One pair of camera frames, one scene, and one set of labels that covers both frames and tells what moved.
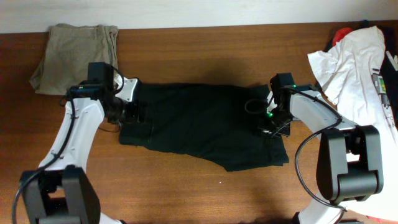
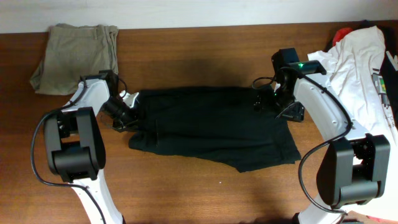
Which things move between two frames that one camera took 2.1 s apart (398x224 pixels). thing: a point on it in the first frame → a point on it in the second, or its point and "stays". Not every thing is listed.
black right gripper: (274, 128) → (278, 104)
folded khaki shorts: (69, 50) stays
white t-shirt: (345, 73) stays
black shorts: (212, 124) stays
